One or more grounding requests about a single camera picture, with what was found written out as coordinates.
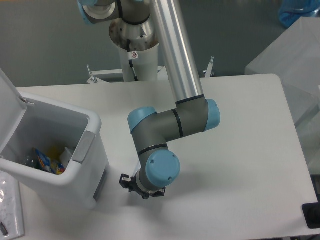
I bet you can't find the clear plastic sheet tray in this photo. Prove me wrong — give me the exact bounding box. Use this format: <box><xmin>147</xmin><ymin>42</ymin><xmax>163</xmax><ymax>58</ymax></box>
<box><xmin>0</xmin><ymin>171</ymin><xmax>25</xmax><ymax>240</ymax></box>

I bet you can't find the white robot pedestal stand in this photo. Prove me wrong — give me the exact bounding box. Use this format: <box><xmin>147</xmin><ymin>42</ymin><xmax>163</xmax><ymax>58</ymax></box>
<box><xmin>86</xmin><ymin>37</ymin><xmax>216</xmax><ymax>85</ymax></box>

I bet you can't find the colourful snack wrapper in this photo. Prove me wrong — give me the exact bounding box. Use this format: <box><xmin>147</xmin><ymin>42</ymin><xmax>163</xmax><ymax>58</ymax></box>
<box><xmin>32</xmin><ymin>148</ymin><xmax>66</xmax><ymax>175</ymax></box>

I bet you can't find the blue plastic bag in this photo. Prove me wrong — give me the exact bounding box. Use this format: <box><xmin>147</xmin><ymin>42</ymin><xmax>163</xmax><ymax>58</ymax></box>
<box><xmin>278</xmin><ymin>0</ymin><xmax>320</xmax><ymax>29</ymax></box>

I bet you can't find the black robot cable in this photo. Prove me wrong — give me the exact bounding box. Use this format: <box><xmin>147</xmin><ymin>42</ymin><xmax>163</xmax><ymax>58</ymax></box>
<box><xmin>126</xmin><ymin>39</ymin><xmax>140</xmax><ymax>82</ymax></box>

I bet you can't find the black device at table edge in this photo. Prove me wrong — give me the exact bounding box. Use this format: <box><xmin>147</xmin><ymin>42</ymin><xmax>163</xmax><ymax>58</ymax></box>
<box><xmin>302</xmin><ymin>202</ymin><xmax>320</xmax><ymax>229</ymax></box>

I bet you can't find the white trash can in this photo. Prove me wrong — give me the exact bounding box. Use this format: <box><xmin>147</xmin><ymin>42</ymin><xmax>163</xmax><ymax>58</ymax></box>
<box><xmin>0</xmin><ymin>73</ymin><xmax>109</xmax><ymax>209</ymax></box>

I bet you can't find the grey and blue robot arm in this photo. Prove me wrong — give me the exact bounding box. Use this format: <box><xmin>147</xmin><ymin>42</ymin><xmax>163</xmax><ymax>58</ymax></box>
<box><xmin>77</xmin><ymin>0</ymin><xmax>221</xmax><ymax>199</ymax></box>

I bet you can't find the white tissue wrapper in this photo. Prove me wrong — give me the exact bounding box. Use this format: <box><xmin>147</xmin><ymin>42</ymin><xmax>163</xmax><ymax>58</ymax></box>
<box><xmin>59</xmin><ymin>147</ymin><xmax>75</xmax><ymax>169</ymax></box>

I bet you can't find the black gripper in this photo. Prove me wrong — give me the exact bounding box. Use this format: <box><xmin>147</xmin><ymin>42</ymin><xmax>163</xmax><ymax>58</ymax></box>
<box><xmin>119</xmin><ymin>173</ymin><xmax>166</xmax><ymax>200</ymax></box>

